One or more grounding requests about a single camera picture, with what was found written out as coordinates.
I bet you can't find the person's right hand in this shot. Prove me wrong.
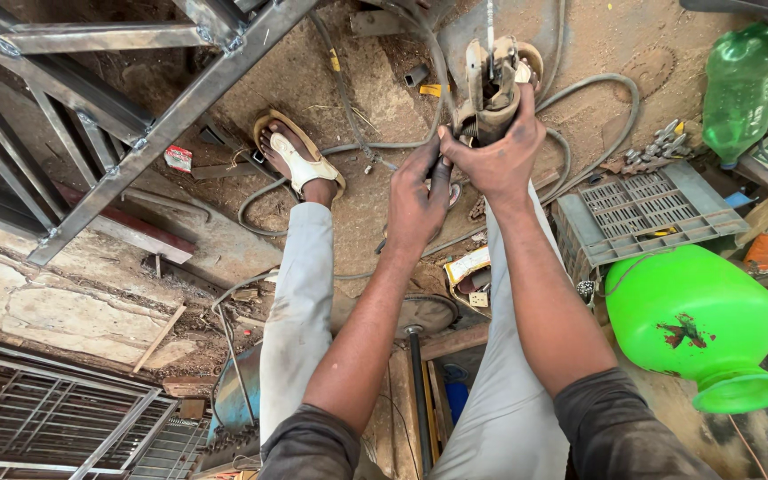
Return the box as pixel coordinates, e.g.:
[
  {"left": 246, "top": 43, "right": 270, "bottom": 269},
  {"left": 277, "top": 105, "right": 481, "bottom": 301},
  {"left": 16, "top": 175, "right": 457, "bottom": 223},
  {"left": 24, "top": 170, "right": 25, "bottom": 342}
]
[{"left": 437, "top": 83, "right": 549, "bottom": 209}]

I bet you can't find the person's left hand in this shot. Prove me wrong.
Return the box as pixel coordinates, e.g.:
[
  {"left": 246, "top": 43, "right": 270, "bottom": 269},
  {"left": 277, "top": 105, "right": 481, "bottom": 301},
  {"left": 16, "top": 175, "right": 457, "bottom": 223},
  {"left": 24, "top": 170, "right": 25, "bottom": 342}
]
[{"left": 387, "top": 136, "right": 456, "bottom": 249}]

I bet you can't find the rusty welding electrode holder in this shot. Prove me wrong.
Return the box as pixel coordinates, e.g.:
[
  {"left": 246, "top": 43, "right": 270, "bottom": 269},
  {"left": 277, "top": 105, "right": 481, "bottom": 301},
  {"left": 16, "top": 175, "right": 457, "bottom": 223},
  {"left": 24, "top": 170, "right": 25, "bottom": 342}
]
[{"left": 452, "top": 35, "right": 545, "bottom": 149}]

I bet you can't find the small white cardboard box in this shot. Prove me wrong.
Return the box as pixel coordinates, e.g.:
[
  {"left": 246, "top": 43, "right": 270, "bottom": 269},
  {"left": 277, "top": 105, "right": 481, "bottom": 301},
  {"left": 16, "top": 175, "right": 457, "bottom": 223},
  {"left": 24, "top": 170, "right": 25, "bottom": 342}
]
[{"left": 443, "top": 245, "right": 493, "bottom": 309}]

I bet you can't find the round cutting disc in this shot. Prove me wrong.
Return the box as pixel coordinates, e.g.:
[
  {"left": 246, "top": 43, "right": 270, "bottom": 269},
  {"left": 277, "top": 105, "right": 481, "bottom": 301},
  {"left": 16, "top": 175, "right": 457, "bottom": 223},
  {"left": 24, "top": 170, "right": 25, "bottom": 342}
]
[{"left": 394, "top": 293, "right": 460, "bottom": 340}]

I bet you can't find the tan and white sandal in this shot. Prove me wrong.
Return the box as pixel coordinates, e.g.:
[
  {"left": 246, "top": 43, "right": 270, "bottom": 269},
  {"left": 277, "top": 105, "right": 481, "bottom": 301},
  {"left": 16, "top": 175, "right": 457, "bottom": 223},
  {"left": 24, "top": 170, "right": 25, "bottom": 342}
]
[{"left": 252, "top": 109, "right": 348, "bottom": 201}]

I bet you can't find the grey plastic crate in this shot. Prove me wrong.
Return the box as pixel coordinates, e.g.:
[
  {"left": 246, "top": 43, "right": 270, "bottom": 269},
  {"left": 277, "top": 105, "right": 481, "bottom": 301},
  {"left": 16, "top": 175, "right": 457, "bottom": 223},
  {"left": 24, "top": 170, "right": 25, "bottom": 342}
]
[{"left": 551, "top": 160, "right": 752, "bottom": 288}]

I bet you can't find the person's left leg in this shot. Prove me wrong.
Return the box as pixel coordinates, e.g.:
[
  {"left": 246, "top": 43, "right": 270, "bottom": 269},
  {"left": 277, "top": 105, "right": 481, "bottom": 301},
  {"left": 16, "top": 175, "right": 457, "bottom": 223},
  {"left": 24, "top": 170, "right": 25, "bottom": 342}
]
[{"left": 259, "top": 120, "right": 340, "bottom": 446}]

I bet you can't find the person's leg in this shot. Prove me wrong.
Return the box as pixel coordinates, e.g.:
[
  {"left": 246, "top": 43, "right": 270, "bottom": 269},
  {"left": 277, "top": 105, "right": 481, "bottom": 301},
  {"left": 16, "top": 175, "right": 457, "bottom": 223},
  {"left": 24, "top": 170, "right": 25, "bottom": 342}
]
[
  {"left": 259, "top": 120, "right": 340, "bottom": 446},
  {"left": 428, "top": 179, "right": 572, "bottom": 480}
]

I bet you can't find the black metal rod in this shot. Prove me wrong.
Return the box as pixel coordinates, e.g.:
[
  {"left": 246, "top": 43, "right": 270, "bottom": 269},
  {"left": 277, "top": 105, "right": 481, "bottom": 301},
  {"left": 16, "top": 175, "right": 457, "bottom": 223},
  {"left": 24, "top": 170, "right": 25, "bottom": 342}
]
[{"left": 404, "top": 324, "right": 436, "bottom": 478}]

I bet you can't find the person's right leg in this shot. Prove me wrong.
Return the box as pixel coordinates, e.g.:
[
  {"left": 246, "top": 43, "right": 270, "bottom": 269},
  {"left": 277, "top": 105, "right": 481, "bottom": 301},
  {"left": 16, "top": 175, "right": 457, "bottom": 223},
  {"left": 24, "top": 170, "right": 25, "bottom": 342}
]
[{"left": 428, "top": 179, "right": 572, "bottom": 480}]

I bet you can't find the red and white packet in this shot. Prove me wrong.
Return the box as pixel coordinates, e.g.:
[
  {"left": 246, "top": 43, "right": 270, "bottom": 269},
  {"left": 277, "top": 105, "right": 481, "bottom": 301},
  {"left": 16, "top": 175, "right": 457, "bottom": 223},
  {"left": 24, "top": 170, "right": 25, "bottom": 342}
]
[{"left": 163, "top": 144, "right": 193, "bottom": 174}]

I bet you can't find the bright green plastic water pot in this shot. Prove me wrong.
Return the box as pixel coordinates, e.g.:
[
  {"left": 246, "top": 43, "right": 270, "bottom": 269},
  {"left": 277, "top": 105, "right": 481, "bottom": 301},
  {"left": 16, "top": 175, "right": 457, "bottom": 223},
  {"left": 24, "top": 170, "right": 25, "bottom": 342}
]
[{"left": 604, "top": 244, "right": 768, "bottom": 416}]

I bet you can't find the green plastic bottle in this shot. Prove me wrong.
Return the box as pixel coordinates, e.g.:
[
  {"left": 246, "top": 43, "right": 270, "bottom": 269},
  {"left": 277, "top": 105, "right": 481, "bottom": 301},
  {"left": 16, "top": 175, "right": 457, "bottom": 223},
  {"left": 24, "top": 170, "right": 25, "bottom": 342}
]
[{"left": 701, "top": 23, "right": 768, "bottom": 170}]

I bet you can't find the blue machine housing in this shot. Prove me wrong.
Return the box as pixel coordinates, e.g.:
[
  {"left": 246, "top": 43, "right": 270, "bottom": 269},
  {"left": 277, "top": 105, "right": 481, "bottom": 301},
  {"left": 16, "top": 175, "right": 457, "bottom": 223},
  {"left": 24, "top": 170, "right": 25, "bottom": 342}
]
[{"left": 211, "top": 343, "right": 264, "bottom": 431}]

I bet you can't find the thin wooden stick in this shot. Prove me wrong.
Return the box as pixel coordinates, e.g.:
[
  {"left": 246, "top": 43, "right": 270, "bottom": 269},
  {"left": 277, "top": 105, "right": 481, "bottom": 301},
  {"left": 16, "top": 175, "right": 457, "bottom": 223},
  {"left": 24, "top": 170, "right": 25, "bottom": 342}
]
[{"left": 132, "top": 304, "right": 188, "bottom": 374}]

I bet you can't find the metal window grille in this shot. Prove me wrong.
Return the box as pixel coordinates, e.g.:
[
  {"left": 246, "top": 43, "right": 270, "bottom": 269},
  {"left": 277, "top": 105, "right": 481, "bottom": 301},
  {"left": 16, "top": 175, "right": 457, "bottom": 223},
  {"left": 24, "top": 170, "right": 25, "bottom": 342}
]
[{"left": 0, "top": 333, "right": 212, "bottom": 480}]

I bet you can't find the grey welding cable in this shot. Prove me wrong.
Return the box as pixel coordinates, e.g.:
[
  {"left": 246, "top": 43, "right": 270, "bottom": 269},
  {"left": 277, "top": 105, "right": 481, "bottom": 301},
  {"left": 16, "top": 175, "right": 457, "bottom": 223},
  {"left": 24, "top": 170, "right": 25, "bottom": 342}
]
[{"left": 211, "top": 0, "right": 642, "bottom": 314}]

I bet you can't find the welded steel tube frame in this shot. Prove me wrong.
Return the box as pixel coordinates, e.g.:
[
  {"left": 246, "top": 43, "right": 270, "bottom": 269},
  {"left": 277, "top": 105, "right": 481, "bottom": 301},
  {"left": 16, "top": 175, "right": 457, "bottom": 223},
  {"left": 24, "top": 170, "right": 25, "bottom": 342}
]
[{"left": 0, "top": 0, "right": 321, "bottom": 268}]

